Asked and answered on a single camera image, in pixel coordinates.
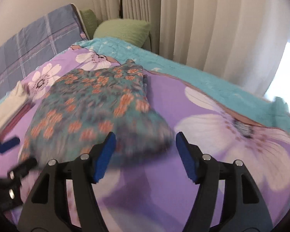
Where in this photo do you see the teal floral shirt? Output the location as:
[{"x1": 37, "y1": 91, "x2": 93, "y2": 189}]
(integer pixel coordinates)
[{"x1": 19, "y1": 60, "x2": 174, "y2": 168}]

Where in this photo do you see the beige folded garment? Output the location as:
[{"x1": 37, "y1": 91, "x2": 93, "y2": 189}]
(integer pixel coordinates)
[{"x1": 0, "y1": 81, "x2": 31, "y2": 135}]

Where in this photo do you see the pink folded garment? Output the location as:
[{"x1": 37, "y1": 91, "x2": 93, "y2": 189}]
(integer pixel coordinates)
[{"x1": 0, "y1": 103, "x2": 34, "y2": 141}]

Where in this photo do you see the teal blanket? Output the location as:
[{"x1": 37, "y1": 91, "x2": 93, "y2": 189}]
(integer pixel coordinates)
[{"x1": 78, "y1": 37, "x2": 290, "y2": 134}]

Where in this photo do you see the green pillow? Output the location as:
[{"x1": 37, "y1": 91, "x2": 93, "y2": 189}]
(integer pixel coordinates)
[{"x1": 93, "y1": 18, "x2": 151, "y2": 48}]

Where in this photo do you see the beige curtain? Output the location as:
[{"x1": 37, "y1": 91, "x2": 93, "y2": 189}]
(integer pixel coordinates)
[{"x1": 94, "y1": 0, "x2": 290, "y2": 96}]

